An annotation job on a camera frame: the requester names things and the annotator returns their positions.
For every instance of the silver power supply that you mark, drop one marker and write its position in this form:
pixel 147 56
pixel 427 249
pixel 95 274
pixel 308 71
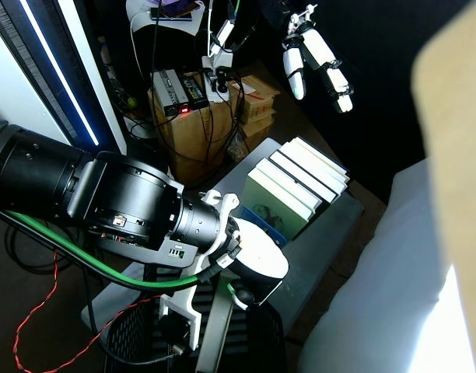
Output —
pixel 166 89

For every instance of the large cardboard box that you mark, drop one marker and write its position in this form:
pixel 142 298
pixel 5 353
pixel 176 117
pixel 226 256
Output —
pixel 195 136

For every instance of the clear plastic bag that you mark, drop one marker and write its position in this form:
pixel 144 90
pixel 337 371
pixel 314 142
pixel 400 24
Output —
pixel 238 149

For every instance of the white round stool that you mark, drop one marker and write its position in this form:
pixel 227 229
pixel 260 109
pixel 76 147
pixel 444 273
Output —
pixel 142 21

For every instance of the beige blurred panel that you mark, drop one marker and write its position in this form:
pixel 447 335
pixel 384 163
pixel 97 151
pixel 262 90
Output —
pixel 456 116

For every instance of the yellow green ball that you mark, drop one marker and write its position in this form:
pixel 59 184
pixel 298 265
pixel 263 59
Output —
pixel 133 102

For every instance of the white Fashionopolis book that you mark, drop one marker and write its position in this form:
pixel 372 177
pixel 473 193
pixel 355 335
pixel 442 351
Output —
pixel 316 168

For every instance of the small plain cardboard box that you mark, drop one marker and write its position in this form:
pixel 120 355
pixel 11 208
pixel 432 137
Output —
pixel 257 134

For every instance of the black Century book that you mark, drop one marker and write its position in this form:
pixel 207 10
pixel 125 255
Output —
pixel 323 157

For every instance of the blue metal bookend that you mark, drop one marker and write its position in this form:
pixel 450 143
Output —
pixel 246 213

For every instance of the white black robot body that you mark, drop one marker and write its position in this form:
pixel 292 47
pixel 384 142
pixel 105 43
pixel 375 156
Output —
pixel 28 97

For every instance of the white plug adapter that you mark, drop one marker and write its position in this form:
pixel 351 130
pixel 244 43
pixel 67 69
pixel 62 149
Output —
pixel 223 60

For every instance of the purple patterned pouch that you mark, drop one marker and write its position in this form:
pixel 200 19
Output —
pixel 179 4

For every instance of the black mesh file tray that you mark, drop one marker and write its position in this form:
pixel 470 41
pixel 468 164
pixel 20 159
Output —
pixel 269 338

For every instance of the black power plug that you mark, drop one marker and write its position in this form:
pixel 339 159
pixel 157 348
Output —
pixel 221 77

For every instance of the checkered cover book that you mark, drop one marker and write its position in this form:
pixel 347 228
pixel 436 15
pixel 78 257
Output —
pixel 214 330

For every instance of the cream cover book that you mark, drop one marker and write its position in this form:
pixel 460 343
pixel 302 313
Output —
pixel 319 162

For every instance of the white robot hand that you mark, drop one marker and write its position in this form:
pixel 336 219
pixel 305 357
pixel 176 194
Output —
pixel 261 248
pixel 317 46

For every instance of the white backdrop sheet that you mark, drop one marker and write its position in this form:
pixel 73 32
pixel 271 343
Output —
pixel 378 272

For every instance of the white power strip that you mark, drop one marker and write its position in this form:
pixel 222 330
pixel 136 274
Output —
pixel 212 93

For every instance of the black charger unit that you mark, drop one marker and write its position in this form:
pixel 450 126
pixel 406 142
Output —
pixel 193 91

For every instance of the cardboard box red label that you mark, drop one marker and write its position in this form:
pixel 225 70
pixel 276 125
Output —
pixel 257 101

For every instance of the dark tablet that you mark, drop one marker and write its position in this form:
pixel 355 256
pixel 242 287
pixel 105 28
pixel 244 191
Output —
pixel 176 16

